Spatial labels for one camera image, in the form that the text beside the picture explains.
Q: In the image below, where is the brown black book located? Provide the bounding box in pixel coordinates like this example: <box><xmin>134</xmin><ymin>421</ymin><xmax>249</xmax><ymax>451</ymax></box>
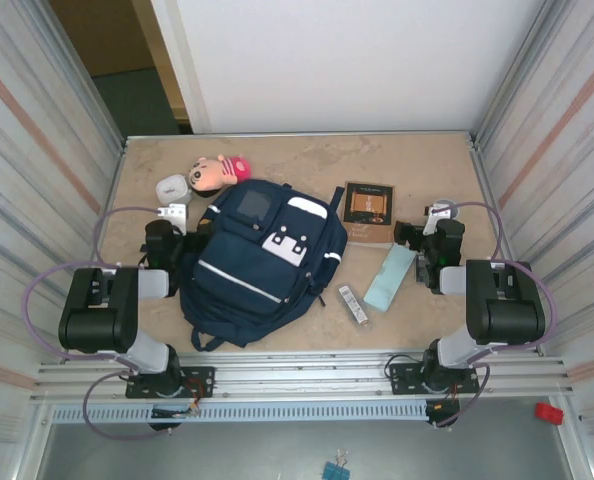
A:
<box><xmin>340</xmin><ymin>181</ymin><xmax>396</xmax><ymax>245</ymax></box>

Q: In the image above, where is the light blue pencil case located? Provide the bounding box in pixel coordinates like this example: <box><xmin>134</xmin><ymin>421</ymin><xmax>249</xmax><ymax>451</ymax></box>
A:
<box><xmin>363</xmin><ymin>243</ymin><xmax>414</xmax><ymax>314</ymax></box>

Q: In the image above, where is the navy blue backpack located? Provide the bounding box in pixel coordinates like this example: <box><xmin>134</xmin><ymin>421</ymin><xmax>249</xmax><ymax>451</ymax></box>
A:
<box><xmin>179</xmin><ymin>179</ymin><xmax>349</xmax><ymax>352</ymax></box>

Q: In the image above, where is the white square box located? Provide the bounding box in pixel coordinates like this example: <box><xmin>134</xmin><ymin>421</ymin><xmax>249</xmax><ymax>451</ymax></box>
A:
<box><xmin>155</xmin><ymin>173</ymin><xmax>192</xmax><ymax>206</ymax></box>

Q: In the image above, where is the pink plush doll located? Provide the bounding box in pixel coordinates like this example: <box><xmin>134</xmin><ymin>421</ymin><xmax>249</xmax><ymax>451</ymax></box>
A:
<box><xmin>186</xmin><ymin>153</ymin><xmax>253</xmax><ymax>199</ymax></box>

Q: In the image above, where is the red plastic block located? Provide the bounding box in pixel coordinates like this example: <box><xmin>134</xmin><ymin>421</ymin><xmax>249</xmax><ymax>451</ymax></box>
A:
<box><xmin>534</xmin><ymin>402</ymin><xmax>564</xmax><ymax>427</ymax></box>

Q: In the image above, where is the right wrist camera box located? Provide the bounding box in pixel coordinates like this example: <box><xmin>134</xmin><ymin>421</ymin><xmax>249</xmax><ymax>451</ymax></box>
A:
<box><xmin>423</xmin><ymin>202</ymin><xmax>453</xmax><ymax>236</ymax></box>

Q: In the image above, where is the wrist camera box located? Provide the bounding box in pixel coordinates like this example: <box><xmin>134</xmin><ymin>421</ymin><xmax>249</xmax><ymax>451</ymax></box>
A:
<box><xmin>156</xmin><ymin>203</ymin><xmax>189</xmax><ymax>232</ymax></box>
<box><xmin>423</xmin><ymin>202</ymin><xmax>453</xmax><ymax>236</ymax></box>

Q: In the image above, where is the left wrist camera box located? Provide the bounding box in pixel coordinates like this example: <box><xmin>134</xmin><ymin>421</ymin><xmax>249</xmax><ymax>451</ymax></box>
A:
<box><xmin>156</xmin><ymin>203</ymin><xmax>189</xmax><ymax>232</ymax></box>

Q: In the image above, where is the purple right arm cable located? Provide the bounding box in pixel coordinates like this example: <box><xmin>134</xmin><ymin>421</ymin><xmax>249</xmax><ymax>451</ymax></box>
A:
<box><xmin>434</xmin><ymin>201</ymin><xmax>558</xmax><ymax>429</ymax></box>

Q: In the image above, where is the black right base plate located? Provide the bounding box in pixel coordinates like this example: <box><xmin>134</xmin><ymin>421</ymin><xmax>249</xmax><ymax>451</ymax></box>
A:
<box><xmin>387</xmin><ymin>360</ymin><xmax>480</xmax><ymax>396</ymax></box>

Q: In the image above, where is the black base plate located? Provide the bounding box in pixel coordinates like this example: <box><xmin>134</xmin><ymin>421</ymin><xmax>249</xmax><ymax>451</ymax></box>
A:
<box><xmin>387</xmin><ymin>360</ymin><xmax>480</xmax><ymax>396</ymax></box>
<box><xmin>125</xmin><ymin>366</ymin><xmax>216</xmax><ymax>400</ymax></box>

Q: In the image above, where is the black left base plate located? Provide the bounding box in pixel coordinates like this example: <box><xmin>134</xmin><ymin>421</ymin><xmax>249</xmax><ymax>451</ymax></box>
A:
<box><xmin>125</xmin><ymin>366</ymin><xmax>216</xmax><ymax>400</ymax></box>

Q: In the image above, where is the aluminium mounting rail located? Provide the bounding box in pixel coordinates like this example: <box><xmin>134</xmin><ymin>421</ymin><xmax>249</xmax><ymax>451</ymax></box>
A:
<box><xmin>29</xmin><ymin>349</ymin><xmax>576</xmax><ymax>404</ymax></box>

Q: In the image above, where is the perforated grey cable duct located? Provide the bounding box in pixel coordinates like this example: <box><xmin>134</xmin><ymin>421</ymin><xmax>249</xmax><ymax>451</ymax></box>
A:
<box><xmin>49</xmin><ymin>402</ymin><xmax>428</xmax><ymax>424</ymax></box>

